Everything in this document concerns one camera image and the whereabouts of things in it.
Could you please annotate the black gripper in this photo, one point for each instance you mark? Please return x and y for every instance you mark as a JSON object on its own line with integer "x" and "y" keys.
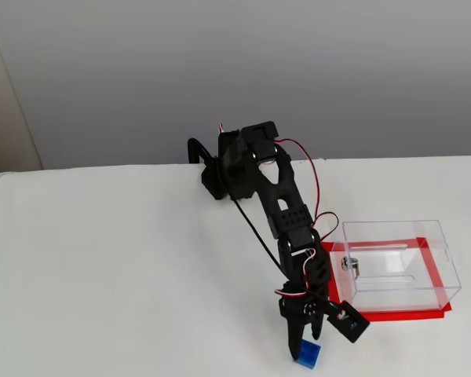
{"x": 294, "y": 310}

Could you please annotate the blue lego brick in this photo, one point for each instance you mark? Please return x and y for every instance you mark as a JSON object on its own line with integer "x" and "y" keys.
{"x": 310, "y": 355}

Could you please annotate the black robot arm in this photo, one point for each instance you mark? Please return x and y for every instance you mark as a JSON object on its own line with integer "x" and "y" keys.
{"x": 272, "y": 184}

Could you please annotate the transparent plastic box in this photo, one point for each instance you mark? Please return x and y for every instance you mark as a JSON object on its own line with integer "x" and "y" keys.
{"x": 400, "y": 267}

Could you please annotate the silver lock cylinder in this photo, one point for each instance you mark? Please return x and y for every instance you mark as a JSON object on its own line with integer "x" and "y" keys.
{"x": 347, "y": 265}

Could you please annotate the red base tray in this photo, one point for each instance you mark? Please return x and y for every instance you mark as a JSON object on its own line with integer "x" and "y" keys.
{"x": 400, "y": 316}

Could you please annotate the black table clamp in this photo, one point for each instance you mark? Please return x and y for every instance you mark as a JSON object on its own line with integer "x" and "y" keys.
{"x": 194, "y": 147}

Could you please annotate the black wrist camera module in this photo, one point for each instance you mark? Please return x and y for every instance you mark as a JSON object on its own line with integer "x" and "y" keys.
{"x": 349, "y": 322}

